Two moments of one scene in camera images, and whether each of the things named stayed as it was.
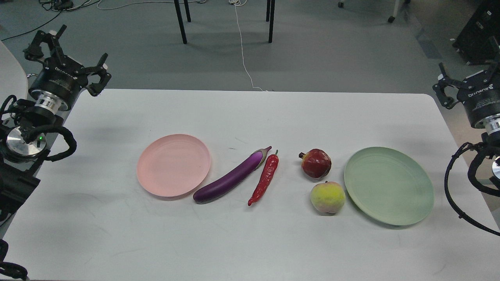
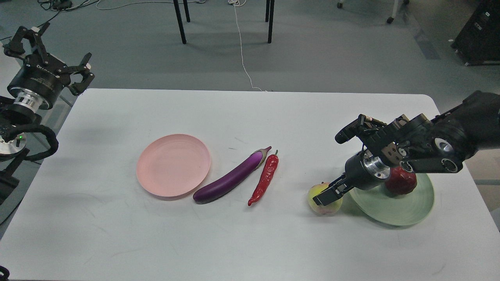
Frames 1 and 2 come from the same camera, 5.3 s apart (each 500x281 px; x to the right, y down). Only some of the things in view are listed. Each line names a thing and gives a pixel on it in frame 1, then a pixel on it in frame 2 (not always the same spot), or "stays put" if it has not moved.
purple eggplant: x=219 y=188 stays put
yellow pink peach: x=329 y=196 stays put
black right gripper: x=480 y=93 → x=360 y=169
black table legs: x=268 y=6 stays put
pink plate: x=173 y=165 stays put
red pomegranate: x=316 y=163 → x=400 y=182
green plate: x=389 y=186 stays put
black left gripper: x=61 y=77 → x=41 y=77
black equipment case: x=479 y=42 stays put
